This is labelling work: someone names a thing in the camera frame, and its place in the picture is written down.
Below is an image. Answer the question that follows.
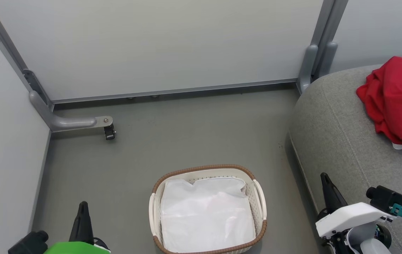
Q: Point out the black caster wheel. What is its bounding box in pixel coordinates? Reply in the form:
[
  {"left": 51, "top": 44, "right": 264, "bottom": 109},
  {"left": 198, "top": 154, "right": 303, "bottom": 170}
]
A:
[{"left": 103, "top": 123, "right": 117, "bottom": 141}]

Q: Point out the grey fabric sofa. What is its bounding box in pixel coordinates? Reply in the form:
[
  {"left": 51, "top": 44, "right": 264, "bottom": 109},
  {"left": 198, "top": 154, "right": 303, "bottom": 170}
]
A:
[{"left": 288, "top": 64, "right": 402, "bottom": 254}]

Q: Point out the grey partition post with feet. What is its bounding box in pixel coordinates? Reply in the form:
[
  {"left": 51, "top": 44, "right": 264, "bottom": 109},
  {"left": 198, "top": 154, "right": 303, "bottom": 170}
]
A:
[{"left": 297, "top": 0, "right": 349, "bottom": 94}]

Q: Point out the grey partition foot bracket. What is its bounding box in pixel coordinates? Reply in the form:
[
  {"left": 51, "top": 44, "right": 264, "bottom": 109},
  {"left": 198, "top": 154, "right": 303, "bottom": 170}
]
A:
[{"left": 29, "top": 90, "right": 114, "bottom": 133}]

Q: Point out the white cloth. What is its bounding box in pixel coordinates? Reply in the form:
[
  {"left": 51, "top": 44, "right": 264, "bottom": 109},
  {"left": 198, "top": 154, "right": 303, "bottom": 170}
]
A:
[{"left": 160, "top": 176, "right": 257, "bottom": 253}]

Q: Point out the white laundry basket brown rim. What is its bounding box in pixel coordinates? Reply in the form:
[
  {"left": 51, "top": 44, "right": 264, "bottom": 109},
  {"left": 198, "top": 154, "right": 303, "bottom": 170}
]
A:
[{"left": 148, "top": 164, "right": 268, "bottom": 254}]

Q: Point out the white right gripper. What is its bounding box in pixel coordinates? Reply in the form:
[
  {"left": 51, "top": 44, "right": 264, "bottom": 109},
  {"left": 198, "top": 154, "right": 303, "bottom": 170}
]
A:
[{"left": 315, "top": 173, "right": 397, "bottom": 254}]

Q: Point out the thin black left gripper cable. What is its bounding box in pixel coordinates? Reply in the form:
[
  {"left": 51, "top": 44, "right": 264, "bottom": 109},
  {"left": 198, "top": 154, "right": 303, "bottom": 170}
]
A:
[{"left": 93, "top": 237, "right": 110, "bottom": 250}]

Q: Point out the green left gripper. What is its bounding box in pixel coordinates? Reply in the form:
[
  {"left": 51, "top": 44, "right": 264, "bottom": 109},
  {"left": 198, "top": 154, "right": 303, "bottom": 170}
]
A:
[{"left": 43, "top": 201, "right": 112, "bottom": 254}]

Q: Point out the grey partition corner post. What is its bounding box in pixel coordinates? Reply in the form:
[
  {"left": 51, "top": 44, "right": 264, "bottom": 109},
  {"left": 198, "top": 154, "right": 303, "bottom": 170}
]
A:
[{"left": 0, "top": 0, "right": 55, "bottom": 110}]

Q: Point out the red knit garment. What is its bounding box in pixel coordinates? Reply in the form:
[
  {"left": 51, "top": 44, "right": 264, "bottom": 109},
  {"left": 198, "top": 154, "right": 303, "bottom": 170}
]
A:
[{"left": 356, "top": 56, "right": 402, "bottom": 152}]

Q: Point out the grey partition bottom rail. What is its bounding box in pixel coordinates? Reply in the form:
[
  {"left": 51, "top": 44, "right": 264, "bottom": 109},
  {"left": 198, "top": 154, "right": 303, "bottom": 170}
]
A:
[{"left": 50, "top": 78, "right": 299, "bottom": 104}]

